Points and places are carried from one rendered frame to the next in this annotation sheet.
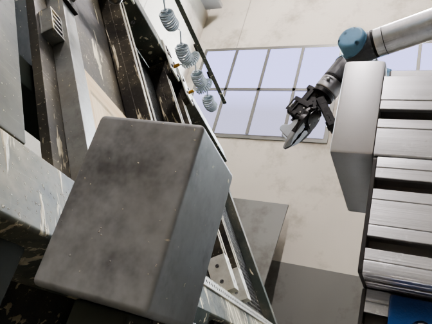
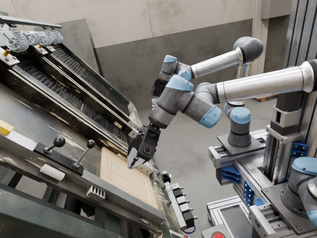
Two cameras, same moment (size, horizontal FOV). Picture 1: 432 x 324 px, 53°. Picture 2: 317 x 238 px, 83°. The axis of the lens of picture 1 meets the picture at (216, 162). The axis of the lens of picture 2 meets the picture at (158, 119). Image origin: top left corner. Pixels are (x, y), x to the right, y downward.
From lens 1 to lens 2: 1.18 m
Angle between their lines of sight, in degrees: 58
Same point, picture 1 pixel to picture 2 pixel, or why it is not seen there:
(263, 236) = (83, 42)
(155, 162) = not seen: outside the picture
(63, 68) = (116, 199)
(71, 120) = (137, 210)
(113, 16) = (29, 91)
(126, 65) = (72, 120)
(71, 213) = not seen: outside the picture
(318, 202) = (97, 9)
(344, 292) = (127, 50)
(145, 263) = not seen: outside the picture
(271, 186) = (67, 7)
